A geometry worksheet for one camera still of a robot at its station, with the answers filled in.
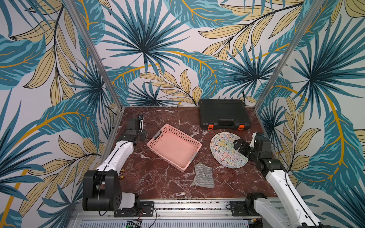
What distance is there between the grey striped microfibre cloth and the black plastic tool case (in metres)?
0.30

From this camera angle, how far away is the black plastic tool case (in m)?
1.03

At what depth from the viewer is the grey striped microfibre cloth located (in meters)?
0.81
